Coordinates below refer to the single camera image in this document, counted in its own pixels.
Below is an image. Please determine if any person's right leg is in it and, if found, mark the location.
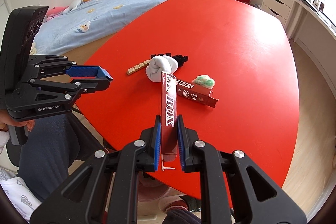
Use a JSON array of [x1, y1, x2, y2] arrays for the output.
[[165, 210, 202, 224]]

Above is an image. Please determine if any red table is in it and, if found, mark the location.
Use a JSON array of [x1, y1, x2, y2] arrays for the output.
[[71, 0, 300, 210]]

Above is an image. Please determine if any pink plush toy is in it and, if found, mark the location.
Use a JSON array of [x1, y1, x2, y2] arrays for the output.
[[45, 6, 66, 22]]

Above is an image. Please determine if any pink round bin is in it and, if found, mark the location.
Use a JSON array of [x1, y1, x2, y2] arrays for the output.
[[136, 174, 189, 214]]

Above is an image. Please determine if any open red cardboard box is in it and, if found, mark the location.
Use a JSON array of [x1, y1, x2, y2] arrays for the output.
[[175, 78, 219, 108]]

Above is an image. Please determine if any long red cardboard box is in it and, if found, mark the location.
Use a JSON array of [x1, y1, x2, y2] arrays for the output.
[[160, 70, 180, 163]]

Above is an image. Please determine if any person's left leg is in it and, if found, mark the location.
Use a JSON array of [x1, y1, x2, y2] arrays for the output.
[[17, 114, 105, 203]]

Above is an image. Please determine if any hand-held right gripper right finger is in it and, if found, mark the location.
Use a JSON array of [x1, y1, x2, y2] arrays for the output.
[[177, 115, 307, 224]]

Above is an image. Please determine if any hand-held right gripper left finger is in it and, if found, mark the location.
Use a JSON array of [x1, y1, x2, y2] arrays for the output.
[[30, 115, 162, 224]]

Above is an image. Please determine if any person's left hand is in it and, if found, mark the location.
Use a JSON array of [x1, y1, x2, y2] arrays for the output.
[[0, 108, 35, 133]]

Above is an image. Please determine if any dark grey slipper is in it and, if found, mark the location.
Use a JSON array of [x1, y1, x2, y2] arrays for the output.
[[181, 195, 201, 212]]

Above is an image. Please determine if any person's leg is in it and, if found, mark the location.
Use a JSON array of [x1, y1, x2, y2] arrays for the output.
[[165, 210, 202, 224], [17, 114, 105, 203]]

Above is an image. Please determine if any green and white fluffy ball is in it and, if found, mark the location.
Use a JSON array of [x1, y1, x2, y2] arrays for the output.
[[191, 74, 216, 89]]

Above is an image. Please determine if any white desk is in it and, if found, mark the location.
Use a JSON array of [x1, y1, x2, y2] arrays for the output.
[[285, 0, 336, 41]]

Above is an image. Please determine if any black sock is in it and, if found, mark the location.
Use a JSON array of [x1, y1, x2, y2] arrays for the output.
[[171, 54, 189, 66]]

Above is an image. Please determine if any bed with blue sheet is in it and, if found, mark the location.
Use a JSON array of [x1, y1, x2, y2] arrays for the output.
[[31, 0, 235, 56]]

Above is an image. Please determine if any maroon slipper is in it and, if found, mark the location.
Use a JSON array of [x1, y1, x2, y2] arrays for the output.
[[159, 199, 189, 214]]

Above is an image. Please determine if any white goose plush toy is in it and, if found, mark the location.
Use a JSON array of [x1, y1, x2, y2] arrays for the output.
[[63, 0, 93, 13]]

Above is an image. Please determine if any white patterned clothing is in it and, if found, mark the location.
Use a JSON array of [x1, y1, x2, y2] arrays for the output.
[[0, 166, 42, 222]]

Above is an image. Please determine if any white rolled sock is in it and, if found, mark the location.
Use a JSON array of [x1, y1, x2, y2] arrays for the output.
[[145, 55, 179, 83]]

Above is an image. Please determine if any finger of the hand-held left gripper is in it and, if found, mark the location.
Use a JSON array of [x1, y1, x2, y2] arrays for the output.
[[28, 54, 114, 83], [16, 76, 111, 109]]

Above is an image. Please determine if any person's left forearm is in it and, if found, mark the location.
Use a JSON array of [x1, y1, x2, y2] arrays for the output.
[[0, 131, 11, 155]]

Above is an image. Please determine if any beige segmented strip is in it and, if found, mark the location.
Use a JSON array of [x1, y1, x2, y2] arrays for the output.
[[126, 59, 151, 76]]

